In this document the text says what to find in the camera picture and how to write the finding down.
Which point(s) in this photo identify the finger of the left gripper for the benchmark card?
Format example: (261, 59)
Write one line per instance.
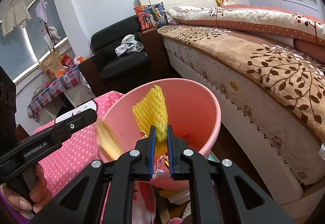
(36, 147)

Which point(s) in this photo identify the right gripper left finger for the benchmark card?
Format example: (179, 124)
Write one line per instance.
(114, 192)

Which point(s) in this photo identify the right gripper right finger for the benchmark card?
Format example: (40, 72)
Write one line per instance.
(220, 192)

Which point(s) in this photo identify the yellow chip peel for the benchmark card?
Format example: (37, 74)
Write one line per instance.
(107, 143)

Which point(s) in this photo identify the yellow foam net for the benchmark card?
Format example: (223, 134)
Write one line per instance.
(152, 111)

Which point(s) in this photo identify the pink plastic trash bucket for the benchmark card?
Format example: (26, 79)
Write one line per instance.
(193, 112)

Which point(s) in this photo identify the pink polka dot blanket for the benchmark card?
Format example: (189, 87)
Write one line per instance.
(75, 154)

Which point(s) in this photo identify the brown paper shopping bag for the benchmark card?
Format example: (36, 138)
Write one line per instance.
(51, 65)

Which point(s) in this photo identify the checkered tablecloth side table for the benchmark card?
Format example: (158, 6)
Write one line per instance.
(72, 78)

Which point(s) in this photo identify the red snack bag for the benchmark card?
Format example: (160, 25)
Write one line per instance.
(67, 61)

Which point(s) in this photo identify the hanging white knit garment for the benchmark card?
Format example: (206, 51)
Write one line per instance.
(17, 15)

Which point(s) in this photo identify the bed with brown blanket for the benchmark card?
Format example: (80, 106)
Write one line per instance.
(271, 94)

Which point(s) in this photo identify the black leather armchair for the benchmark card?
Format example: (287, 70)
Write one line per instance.
(105, 71)

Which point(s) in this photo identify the white crumpled cloth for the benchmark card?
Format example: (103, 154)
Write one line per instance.
(129, 44)

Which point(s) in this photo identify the floral white orange duvet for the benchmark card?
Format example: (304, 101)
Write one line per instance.
(258, 19)

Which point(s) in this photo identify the colourful patterned cushion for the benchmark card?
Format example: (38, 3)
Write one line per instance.
(151, 16)

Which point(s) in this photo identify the yellow pillow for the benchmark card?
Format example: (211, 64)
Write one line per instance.
(225, 2)

